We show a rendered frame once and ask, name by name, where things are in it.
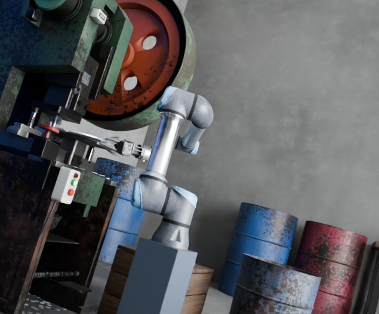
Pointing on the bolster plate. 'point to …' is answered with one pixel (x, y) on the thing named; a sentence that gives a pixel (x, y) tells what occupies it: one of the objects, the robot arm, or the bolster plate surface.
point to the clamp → (23, 129)
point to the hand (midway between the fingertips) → (101, 141)
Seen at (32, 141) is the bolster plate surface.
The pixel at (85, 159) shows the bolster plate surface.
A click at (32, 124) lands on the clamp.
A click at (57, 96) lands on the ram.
